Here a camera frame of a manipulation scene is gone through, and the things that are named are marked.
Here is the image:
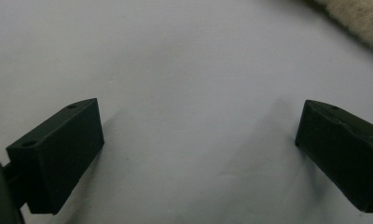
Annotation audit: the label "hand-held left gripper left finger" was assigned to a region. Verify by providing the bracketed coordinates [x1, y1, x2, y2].
[6, 97, 105, 216]

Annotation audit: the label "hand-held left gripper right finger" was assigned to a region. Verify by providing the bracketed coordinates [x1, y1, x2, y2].
[294, 99, 373, 215]

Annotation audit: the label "cream fleece glove orange fingertips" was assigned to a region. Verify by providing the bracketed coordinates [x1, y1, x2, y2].
[302, 0, 373, 56]

